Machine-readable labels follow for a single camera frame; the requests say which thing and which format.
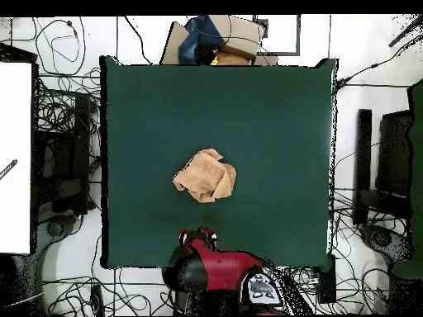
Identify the peach terry towel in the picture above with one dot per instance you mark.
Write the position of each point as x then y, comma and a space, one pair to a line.
205, 175

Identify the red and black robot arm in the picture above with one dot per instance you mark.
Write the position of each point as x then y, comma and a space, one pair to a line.
228, 270

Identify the orange and yellow item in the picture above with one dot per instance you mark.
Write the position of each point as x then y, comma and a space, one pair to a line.
231, 60

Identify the dark green table cloth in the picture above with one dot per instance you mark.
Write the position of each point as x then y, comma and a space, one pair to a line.
231, 115

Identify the black equipment rack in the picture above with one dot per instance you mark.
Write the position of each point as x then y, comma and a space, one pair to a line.
72, 158

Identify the blue cloth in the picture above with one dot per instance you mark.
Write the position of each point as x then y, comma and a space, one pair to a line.
198, 39

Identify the brown cardboard box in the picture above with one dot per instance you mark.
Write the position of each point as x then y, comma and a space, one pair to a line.
241, 31

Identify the white board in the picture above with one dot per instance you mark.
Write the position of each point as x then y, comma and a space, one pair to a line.
15, 158

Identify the black rectangular frame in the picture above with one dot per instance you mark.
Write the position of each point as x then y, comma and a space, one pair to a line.
299, 36

